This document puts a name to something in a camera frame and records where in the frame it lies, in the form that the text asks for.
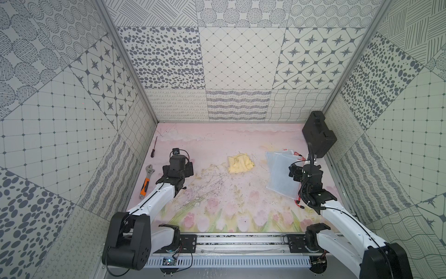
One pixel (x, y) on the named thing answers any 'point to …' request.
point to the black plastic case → (316, 132)
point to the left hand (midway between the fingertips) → (183, 164)
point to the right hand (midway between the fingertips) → (304, 168)
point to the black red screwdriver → (154, 149)
